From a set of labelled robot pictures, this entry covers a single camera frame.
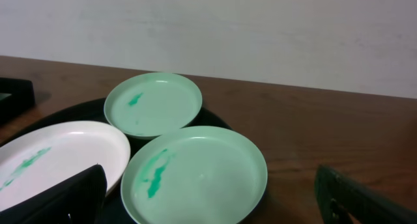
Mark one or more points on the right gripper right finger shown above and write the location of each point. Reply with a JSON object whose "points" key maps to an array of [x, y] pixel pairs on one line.
{"points": [[340, 198]]}

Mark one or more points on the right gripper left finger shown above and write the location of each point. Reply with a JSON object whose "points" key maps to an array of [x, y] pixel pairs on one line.
{"points": [[78, 199]]}

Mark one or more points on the white plate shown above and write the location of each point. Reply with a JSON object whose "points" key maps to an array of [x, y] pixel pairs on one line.
{"points": [[39, 160]]}

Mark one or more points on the green plate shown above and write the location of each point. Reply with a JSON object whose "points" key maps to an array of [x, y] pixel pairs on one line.
{"points": [[149, 105], [198, 174]]}

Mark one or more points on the black rectangular soap tray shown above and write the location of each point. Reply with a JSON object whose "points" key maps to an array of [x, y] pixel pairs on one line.
{"points": [[17, 96]]}

